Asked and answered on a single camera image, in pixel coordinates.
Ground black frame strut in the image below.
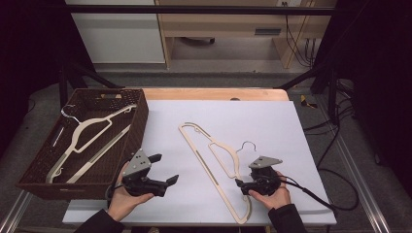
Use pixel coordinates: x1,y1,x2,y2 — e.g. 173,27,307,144
57,60,125,110
278,62,340,125

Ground hanging black cables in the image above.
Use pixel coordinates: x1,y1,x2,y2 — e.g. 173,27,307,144
281,1,318,69

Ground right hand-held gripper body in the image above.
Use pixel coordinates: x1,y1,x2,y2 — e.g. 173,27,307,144
247,155,284,196

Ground person's right hand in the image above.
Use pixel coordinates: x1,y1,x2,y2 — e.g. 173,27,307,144
248,173,292,212

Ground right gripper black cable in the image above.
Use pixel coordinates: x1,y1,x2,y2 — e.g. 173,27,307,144
275,168,360,212

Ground aluminium rail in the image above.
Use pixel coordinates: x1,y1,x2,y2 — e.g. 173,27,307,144
315,96,393,233
0,189,33,233

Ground light wooden desk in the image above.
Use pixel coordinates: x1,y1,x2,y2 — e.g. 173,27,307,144
154,0,338,70

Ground brown woven basket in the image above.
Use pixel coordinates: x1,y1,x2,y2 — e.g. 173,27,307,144
16,87,150,201

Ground yellow and black tool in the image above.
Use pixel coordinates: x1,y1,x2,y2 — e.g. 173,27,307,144
299,94,319,110

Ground black horizontal frame bar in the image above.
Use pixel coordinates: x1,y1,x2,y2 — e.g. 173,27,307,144
62,4,336,17

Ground beige clothes hanger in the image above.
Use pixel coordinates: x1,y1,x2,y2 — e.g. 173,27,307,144
45,103,138,184
178,121,258,225

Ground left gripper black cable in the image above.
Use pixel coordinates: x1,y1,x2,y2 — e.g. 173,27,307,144
105,183,125,209

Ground black floor cables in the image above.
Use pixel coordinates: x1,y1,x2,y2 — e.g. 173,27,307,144
303,79,357,169

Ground white table mat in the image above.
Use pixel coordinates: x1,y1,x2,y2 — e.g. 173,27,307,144
62,99,338,226

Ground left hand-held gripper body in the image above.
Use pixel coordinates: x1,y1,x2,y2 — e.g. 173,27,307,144
120,149,168,198

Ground white cabinet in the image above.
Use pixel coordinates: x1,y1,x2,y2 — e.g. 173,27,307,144
64,0,166,64

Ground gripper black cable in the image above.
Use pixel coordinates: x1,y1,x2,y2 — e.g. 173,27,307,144
105,183,125,209
275,168,360,212

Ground wooden table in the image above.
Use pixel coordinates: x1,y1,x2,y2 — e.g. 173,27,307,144
142,87,291,102

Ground person's left hand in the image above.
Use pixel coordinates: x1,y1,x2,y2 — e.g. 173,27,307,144
107,161,155,222

